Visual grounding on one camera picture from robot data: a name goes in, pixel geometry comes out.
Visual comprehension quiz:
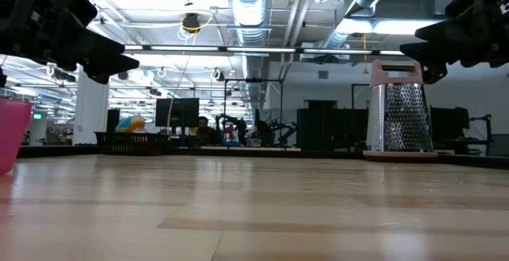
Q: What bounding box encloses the black monitor stand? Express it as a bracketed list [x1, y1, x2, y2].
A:
[468, 113, 494, 157]

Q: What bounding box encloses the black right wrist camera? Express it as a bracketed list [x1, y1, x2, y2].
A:
[444, 0, 483, 20]

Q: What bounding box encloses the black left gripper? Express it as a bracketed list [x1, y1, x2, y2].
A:
[0, 0, 141, 85]

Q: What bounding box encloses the black aluminium table frame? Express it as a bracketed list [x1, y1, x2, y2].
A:
[17, 144, 509, 170]

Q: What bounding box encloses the black mesh basket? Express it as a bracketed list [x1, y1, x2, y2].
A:
[94, 131, 172, 157]

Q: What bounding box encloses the black desk monitor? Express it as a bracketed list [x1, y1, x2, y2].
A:
[431, 106, 470, 141]

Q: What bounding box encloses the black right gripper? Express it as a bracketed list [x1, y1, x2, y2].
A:
[398, 0, 509, 84]

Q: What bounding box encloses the red translucent plastic bin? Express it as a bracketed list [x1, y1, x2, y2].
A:
[0, 97, 33, 176]

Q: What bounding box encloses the black partition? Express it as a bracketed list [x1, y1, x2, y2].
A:
[296, 107, 369, 150]

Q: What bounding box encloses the blue frosted toy donut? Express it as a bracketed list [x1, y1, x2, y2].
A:
[115, 114, 147, 134]

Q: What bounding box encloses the ceiling cable reel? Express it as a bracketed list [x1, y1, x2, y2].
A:
[181, 12, 216, 33]

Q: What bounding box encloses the pink-handled metal box grater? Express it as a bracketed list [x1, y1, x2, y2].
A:
[362, 59, 439, 162]

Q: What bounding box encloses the black frame stand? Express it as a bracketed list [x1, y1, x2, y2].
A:
[223, 78, 284, 146]

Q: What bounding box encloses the person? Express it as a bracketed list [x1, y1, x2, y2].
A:
[196, 115, 218, 146]
[254, 119, 274, 146]

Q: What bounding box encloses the black speaker box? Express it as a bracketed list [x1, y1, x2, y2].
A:
[106, 108, 120, 134]

